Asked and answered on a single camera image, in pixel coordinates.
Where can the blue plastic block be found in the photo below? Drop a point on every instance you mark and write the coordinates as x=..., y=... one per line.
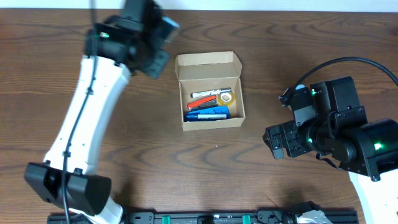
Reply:
x=213, y=110

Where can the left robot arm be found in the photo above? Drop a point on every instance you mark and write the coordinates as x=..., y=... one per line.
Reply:
x=114, y=49

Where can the black white whiteboard marker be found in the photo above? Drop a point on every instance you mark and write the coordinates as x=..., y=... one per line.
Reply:
x=209, y=92

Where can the black mounting rail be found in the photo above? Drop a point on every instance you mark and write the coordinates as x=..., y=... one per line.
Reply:
x=307, y=212

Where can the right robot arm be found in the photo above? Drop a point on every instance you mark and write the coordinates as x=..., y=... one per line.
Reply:
x=329, y=120

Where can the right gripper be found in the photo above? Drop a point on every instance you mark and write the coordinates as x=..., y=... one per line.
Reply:
x=286, y=139

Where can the yellow tape roll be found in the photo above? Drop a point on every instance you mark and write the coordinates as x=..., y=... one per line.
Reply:
x=226, y=99

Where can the red black stapler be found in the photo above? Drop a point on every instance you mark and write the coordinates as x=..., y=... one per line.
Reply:
x=202, y=103

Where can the cardboard box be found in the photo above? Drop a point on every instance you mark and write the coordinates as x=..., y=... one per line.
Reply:
x=210, y=71

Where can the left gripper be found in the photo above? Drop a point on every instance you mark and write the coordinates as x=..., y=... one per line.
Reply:
x=156, y=64

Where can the blue white whiteboard marker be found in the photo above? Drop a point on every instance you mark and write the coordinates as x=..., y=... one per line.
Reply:
x=202, y=117

